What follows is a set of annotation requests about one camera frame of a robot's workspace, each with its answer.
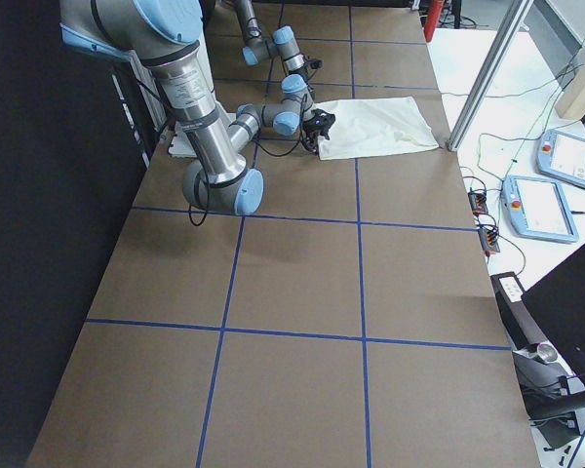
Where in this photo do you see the white camera pole with base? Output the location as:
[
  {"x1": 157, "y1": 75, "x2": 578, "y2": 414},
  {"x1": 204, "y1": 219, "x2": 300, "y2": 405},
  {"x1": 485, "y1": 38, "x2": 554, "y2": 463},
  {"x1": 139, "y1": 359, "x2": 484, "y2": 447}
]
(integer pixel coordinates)
[{"x1": 168, "y1": 31, "x2": 233, "y2": 159}]

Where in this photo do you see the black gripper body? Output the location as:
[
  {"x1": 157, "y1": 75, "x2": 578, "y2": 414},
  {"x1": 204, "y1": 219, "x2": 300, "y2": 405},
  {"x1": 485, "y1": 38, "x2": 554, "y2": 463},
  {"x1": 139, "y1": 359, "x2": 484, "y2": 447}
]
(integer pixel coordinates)
[
  {"x1": 292, "y1": 73, "x2": 314, "y2": 94},
  {"x1": 302, "y1": 116, "x2": 325, "y2": 139}
]

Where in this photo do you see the far teach pendant tablet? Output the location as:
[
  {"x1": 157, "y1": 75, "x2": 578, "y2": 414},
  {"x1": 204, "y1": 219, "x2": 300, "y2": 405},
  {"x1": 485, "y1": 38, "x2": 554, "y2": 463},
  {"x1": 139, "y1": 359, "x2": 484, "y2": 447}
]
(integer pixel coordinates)
[{"x1": 536, "y1": 130, "x2": 585, "y2": 189}]

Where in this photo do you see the cream long sleeve shirt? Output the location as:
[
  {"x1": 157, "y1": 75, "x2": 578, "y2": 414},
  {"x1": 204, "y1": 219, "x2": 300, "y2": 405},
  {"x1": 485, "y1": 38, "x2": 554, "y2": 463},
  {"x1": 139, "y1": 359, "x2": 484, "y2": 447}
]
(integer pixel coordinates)
[{"x1": 318, "y1": 97, "x2": 439, "y2": 161}]

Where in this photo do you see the black monitor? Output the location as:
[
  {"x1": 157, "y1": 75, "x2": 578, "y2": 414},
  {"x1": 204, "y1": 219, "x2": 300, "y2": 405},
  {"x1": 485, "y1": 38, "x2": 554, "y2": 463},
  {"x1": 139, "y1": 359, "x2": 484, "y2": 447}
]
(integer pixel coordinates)
[{"x1": 522, "y1": 244, "x2": 585, "y2": 385}]

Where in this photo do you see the red cylinder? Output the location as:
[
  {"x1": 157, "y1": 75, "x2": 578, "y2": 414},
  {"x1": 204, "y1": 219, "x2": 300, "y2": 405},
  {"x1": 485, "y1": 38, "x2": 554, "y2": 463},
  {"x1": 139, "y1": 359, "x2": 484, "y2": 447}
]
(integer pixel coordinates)
[{"x1": 423, "y1": 0, "x2": 445, "y2": 43}]

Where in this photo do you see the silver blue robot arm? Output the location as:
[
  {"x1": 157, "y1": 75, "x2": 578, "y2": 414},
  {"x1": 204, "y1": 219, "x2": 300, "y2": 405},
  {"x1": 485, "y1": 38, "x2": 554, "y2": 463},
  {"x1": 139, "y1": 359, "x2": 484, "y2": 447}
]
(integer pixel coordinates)
[
  {"x1": 232, "y1": 0, "x2": 315, "y2": 98},
  {"x1": 59, "y1": 0, "x2": 335, "y2": 215}
]

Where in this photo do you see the near black orange connector box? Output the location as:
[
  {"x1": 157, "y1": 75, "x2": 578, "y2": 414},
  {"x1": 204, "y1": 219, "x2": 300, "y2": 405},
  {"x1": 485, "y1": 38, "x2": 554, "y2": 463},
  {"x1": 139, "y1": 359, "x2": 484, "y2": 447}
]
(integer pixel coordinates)
[{"x1": 478, "y1": 226, "x2": 500, "y2": 256}]

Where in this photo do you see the teach pendant tablet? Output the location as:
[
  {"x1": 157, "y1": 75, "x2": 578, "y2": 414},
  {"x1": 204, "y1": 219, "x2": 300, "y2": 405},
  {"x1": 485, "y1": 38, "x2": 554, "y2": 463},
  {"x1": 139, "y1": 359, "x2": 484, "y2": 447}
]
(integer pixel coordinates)
[
  {"x1": 536, "y1": 130, "x2": 585, "y2": 189},
  {"x1": 501, "y1": 175, "x2": 579, "y2": 244}
]

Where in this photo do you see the black orange connector box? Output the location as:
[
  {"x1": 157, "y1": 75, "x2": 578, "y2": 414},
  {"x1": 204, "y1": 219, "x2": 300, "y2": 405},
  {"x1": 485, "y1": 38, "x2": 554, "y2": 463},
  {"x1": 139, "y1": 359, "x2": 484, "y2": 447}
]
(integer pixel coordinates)
[
  {"x1": 468, "y1": 191, "x2": 488, "y2": 216},
  {"x1": 478, "y1": 226, "x2": 500, "y2": 256}
]

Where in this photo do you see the far black orange connector box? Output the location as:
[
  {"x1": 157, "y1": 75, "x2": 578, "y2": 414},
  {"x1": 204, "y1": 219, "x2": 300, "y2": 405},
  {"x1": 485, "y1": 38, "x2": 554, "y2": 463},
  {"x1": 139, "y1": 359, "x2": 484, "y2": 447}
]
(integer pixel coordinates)
[{"x1": 468, "y1": 191, "x2": 488, "y2": 216}]

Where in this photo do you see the black box with white label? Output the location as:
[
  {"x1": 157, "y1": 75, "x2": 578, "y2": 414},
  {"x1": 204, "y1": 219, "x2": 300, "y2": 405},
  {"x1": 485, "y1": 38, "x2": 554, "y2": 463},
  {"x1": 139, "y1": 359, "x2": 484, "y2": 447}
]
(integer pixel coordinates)
[{"x1": 490, "y1": 272, "x2": 548, "y2": 350}]

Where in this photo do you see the near teach pendant tablet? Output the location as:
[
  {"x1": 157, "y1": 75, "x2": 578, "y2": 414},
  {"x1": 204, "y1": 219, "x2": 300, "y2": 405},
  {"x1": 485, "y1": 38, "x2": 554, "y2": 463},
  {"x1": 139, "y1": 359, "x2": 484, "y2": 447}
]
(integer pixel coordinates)
[{"x1": 501, "y1": 175, "x2": 579, "y2": 244}]

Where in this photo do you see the aluminium frame post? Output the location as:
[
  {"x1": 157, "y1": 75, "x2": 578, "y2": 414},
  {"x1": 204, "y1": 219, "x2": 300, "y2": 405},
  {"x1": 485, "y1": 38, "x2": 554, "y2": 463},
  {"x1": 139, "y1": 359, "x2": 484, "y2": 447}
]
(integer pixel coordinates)
[{"x1": 447, "y1": 0, "x2": 534, "y2": 152}]

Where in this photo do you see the silver metal cup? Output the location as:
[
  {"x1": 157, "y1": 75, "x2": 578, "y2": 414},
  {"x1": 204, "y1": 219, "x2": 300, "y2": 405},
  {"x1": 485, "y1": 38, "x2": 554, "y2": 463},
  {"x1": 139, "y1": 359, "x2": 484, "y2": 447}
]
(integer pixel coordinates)
[{"x1": 525, "y1": 342, "x2": 559, "y2": 365}]

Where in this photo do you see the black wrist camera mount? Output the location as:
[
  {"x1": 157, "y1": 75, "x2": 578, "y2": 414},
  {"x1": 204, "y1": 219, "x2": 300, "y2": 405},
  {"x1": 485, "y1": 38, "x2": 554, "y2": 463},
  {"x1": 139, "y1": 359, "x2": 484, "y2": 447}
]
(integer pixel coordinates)
[
  {"x1": 304, "y1": 56, "x2": 323, "y2": 71},
  {"x1": 306, "y1": 108, "x2": 336, "y2": 138}
]

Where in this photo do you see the wooden beam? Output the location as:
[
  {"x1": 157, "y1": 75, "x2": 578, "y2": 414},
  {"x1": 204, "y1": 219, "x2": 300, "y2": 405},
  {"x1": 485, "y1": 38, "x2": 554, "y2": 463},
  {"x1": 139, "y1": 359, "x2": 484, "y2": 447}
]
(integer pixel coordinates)
[{"x1": 556, "y1": 63, "x2": 585, "y2": 120}]

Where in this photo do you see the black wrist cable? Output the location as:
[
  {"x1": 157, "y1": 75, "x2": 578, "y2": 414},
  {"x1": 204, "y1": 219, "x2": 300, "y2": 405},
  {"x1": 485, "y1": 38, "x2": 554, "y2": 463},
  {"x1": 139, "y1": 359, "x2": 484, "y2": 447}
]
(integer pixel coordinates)
[{"x1": 188, "y1": 87, "x2": 323, "y2": 227}]

